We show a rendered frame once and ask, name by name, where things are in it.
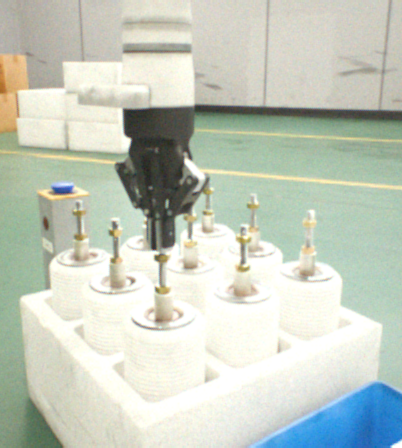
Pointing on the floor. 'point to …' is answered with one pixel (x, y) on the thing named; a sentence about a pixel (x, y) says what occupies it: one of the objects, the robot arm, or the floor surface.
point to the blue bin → (353, 421)
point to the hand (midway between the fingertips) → (160, 234)
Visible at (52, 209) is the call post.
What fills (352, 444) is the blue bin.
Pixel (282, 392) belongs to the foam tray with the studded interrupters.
